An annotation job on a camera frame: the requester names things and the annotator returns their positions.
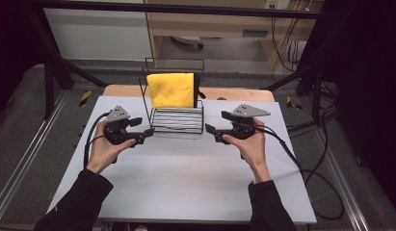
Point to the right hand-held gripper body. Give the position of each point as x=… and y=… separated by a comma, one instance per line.
x=245, y=120

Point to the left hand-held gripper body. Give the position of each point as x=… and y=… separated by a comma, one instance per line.
x=118, y=128

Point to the yellow towel with black trim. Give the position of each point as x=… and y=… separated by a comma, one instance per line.
x=171, y=89

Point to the person's left hand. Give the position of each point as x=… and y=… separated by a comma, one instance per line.
x=104, y=150

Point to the person's right hand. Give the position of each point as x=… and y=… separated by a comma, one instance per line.
x=253, y=150

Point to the wooden table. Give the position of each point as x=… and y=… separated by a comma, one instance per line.
x=240, y=94

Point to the yellow black tape strip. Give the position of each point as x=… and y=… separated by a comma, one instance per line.
x=292, y=103
x=85, y=98

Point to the chair base with caster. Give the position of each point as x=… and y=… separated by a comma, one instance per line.
x=187, y=40

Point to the light wooden desk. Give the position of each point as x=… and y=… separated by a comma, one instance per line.
x=218, y=22

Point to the white cabinet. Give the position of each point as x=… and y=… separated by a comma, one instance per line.
x=96, y=35

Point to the black metal frame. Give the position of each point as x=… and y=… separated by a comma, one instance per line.
x=54, y=67

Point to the aluminium floor rail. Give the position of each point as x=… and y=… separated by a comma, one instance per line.
x=28, y=150
x=341, y=183

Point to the wall power socket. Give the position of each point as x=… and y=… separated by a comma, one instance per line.
x=277, y=4

